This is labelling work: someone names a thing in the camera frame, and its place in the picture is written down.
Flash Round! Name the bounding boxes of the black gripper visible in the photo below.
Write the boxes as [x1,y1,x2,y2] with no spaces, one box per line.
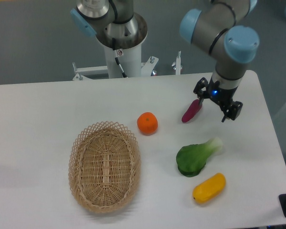
[193,76,243,123]

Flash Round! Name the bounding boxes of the purple sweet potato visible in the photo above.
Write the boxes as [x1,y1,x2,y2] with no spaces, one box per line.
[181,99,202,123]

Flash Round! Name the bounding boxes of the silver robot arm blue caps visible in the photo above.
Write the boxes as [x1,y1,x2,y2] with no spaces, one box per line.
[71,0,260,120]

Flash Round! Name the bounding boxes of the green bok choy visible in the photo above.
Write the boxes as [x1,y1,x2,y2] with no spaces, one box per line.
[176,137,223,177]

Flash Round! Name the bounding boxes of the orange tangerine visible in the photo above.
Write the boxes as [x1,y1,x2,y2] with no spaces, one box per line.
[137,112,158,135]

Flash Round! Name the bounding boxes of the yellow mango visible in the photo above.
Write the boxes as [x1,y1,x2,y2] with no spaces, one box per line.
[192,173,226,204]

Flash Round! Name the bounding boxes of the woven wicker basket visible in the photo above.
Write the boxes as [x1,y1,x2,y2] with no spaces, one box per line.
[68,121,141,213]

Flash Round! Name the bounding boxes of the white bracket with bolt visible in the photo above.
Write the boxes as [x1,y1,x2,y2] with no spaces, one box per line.
[171,51,183,75]

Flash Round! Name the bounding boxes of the white pedestal base frame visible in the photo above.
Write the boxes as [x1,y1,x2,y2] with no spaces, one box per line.
[72,56,159,81]

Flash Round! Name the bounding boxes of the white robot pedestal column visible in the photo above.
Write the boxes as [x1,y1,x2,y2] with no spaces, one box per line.
[103,44,141,79]

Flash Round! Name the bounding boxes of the black cable on pedestal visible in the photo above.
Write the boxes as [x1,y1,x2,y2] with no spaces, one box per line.
[112,38,128,79]

